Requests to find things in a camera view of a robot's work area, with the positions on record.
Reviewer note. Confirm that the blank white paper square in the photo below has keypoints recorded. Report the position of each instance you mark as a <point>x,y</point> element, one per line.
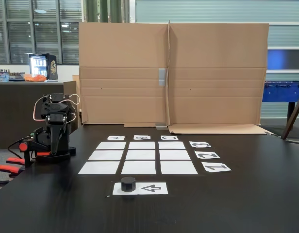
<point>106,155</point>
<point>99,168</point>
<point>172,145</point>
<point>138,168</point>
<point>175,155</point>
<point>141,145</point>
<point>111,145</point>
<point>140,155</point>
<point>178,168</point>

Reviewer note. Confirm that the black clamp with orange knob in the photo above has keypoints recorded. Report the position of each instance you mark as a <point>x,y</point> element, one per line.
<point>23,146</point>

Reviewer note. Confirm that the dark brown counter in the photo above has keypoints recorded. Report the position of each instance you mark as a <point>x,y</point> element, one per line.
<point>13,109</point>

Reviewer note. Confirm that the orange snack bag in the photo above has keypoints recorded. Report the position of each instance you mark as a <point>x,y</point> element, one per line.
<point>35,77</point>

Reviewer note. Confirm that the black mini fridge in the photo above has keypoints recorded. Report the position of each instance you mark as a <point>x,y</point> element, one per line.
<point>52,66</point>

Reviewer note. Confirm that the paper sheet with letter A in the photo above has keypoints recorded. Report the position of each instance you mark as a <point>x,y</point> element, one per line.
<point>116,138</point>

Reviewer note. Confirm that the paper sheet with letter B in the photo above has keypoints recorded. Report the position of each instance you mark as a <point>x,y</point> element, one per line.
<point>142,137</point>

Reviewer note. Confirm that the large brown cardboard panel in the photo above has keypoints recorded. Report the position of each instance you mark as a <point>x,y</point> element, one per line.
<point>217,48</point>
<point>122,48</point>

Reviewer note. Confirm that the grey tape strip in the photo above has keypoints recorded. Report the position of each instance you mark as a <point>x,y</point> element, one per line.
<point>161,126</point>
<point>162,77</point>

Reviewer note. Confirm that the paper sheet with arrow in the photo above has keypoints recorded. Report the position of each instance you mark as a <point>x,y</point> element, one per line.
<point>152,188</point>

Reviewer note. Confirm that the paper sheet with letter C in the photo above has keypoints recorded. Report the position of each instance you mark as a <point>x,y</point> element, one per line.
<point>169,138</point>

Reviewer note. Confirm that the paper sheet with number 3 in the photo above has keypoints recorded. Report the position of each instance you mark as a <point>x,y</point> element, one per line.
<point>200,144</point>

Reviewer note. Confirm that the paper sheet with number 2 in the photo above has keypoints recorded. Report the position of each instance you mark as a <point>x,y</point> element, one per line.
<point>207,155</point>

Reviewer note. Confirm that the paper sheet with number 1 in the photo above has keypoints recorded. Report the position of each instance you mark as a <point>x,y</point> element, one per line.
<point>216,167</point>

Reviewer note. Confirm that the blue foosball table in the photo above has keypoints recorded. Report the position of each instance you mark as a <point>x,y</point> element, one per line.
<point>280,93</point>

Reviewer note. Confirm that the brown wooden leg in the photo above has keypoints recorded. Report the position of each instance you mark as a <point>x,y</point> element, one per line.
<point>294,116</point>

